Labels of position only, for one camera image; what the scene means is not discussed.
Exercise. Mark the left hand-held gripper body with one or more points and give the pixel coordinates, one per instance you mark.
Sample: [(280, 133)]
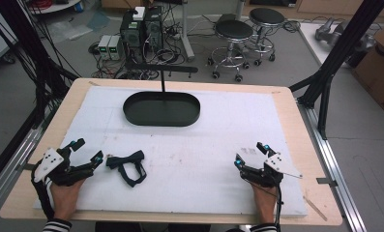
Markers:
[(51, 161)]

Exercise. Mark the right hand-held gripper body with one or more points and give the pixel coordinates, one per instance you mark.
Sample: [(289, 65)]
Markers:
[(267, 175)]

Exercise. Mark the black bow tie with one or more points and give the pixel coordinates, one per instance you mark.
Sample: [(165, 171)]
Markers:
[(131, 159)]

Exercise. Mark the person's right hand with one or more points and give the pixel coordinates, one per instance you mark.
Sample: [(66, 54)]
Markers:
[(263, 201)]

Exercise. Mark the person's left hand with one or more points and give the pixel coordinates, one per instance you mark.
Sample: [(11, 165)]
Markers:
[(65, 199)]

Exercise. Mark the person's right striped sleeve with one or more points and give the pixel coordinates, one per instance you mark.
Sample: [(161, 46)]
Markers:
[(264, 228)]

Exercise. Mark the person's striped sleeve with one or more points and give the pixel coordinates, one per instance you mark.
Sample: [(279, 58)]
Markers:
[(264, 228), (57, 226)]

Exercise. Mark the white foam mat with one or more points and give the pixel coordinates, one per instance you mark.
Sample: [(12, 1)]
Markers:
[(186, 154)]

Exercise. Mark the thin wooden stick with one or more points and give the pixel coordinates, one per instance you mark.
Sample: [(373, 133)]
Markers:
[(315, 208)]

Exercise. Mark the person's left striped sleeve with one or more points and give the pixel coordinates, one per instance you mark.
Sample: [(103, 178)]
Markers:
[(57, 226)]

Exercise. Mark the black stand with oval tray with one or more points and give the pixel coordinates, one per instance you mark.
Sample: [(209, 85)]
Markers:
[(162, 109)]

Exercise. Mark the person's dark trousers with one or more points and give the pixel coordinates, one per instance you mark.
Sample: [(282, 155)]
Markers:
[(147, 227)]

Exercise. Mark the grey power supply unit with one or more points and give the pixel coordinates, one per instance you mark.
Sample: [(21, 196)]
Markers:
[(104, 46), (116, 47)]

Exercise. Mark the black round stool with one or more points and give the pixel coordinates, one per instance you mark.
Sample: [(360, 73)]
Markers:
[(233, 32), (267, 17)]

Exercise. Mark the black computer tower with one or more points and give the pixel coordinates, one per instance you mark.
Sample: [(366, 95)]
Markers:
[(154, 29), (132, 32)]

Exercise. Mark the grey robot device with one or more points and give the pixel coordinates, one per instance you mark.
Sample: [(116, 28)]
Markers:
[(334, 32)]

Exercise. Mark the grey desk leg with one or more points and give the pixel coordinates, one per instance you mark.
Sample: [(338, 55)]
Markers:
[(187, 35)]

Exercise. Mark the brown cardboard box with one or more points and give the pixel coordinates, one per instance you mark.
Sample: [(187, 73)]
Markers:
[(378, 71)]

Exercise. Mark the white round table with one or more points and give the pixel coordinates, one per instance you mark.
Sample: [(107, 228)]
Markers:
[(54, 6)]

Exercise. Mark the white box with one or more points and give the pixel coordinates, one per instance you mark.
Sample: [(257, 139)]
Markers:
[(139, 13)]

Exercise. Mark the grey metal bracket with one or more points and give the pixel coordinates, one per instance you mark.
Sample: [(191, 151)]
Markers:
[(26, 167), (326, 182)]

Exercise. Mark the aluminium rail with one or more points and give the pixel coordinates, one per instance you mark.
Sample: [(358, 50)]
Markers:
[(9, 174), (334, 167)]

